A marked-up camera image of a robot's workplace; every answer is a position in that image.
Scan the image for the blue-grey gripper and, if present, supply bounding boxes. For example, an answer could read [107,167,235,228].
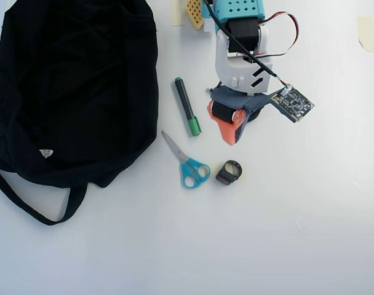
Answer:
[207,82,273,146]

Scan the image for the black and red bike light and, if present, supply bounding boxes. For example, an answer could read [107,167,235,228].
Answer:
[215,159,244,186]

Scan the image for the black fabric bag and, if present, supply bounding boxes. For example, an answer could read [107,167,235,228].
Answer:
[0,0,160,227]

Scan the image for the black and green marker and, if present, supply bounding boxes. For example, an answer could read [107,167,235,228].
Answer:
[174,76,202,137]

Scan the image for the yellow perforated base block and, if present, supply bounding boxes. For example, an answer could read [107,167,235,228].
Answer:
[185,0,206,31]

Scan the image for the blue handled scissors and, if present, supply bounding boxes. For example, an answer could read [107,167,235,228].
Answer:
[161,130,212,189]

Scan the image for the bare camera circuit board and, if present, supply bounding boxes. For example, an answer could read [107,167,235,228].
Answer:
[268,85,316,123]

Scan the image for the red white black servo wire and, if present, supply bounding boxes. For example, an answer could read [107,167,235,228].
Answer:
[256,11,300,58]

